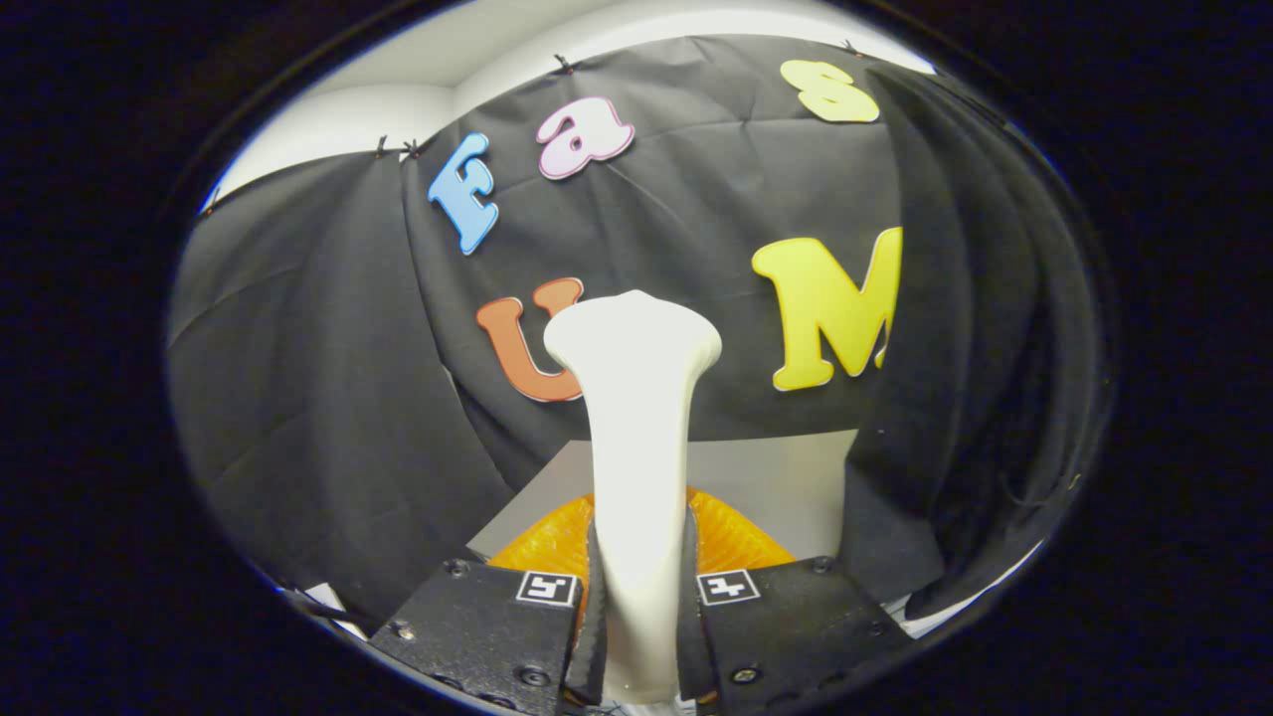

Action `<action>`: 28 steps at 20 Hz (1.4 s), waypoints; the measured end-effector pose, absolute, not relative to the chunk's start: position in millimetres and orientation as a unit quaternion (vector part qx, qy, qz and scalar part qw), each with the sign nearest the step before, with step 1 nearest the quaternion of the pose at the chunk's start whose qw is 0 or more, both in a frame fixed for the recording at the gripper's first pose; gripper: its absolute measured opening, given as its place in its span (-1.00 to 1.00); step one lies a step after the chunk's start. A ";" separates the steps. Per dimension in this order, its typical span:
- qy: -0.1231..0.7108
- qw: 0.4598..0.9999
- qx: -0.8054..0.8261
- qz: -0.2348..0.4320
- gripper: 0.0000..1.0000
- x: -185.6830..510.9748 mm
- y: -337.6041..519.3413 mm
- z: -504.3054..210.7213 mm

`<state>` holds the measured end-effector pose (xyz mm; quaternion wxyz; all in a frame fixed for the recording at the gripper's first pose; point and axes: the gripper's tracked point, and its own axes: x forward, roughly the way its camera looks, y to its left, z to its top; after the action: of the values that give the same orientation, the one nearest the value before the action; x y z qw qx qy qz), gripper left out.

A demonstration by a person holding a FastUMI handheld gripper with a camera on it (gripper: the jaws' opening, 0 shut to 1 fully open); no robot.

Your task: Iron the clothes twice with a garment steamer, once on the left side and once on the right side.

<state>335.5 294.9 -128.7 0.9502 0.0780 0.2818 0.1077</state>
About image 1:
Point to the black suit jacket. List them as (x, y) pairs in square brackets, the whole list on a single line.
[(975, 398)]

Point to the black backdrop cloth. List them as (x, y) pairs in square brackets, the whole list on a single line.
[(328, 398)]

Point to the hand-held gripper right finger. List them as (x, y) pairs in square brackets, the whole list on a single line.
[(796, 626)]

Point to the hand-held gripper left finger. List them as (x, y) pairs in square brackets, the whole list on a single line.
[(487, 626)]

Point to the grey filing cabinet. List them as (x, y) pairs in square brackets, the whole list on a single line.
[(776, 477)]

